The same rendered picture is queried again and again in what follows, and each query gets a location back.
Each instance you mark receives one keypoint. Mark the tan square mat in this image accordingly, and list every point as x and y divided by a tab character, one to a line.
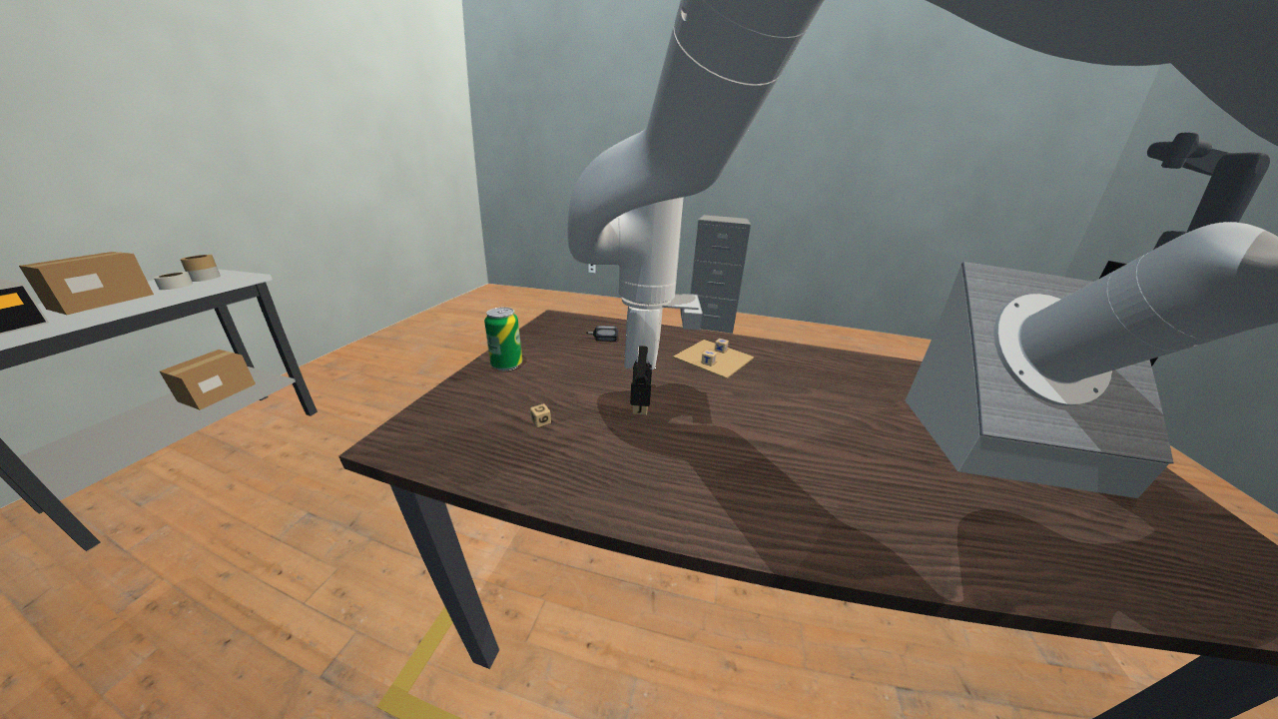
725	365

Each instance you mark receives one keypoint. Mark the green drink can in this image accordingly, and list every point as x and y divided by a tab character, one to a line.
503	339

